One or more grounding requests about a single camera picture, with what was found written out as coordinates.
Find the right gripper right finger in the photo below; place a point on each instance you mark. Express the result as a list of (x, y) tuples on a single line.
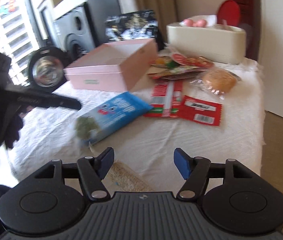
[(194, 171)]

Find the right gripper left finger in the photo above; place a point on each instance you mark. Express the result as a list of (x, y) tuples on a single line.
[(92, 170)]

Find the sesame bar clear packet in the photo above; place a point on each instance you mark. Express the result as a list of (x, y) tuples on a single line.
[(126, 179)]

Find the blue seaweed snack packet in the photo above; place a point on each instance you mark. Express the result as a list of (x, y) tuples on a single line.
[(112, 115)]

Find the small red snack packet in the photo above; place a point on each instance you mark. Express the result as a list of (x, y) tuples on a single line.
[(200, 111)]

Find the long red snack packet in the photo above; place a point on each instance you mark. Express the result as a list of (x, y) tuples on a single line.
[(166, 99)]

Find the bun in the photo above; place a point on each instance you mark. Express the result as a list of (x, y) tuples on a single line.
[(217, 81)]

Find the red orange snack pouch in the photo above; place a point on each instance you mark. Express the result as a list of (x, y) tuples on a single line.
[(177, 73)]

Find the red quail egg pouch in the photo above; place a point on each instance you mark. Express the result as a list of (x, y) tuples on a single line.
[(197, 62)]

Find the colourful biscuit ball packet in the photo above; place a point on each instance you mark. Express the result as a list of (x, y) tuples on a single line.
[(164, 62)]

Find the washing machine round door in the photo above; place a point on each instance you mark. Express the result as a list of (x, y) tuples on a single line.
[(46, 68)]

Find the white textured tablecloth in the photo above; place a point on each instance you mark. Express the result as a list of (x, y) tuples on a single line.
[(147, 145)]

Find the grey washing machine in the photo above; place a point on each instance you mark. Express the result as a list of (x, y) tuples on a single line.
[(76, 32)]

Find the pink cardboard box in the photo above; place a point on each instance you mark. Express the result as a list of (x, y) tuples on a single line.
[(113, 67)]

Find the cream tissue box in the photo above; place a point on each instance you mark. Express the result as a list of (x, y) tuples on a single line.
[(219, 43)]

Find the black tall cabinet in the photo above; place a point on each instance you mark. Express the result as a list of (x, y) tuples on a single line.
[(99, 11)]

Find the pink bead ornament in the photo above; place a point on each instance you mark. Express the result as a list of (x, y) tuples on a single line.
[(191, 23)]

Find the white tissue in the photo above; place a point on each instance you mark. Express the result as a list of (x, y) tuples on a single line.
[(211, 19)]

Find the black plum snack bag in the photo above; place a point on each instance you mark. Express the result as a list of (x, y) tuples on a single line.
[(134, 25)]

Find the red round lid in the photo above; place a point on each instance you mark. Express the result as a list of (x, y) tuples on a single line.
[(229, 12)]

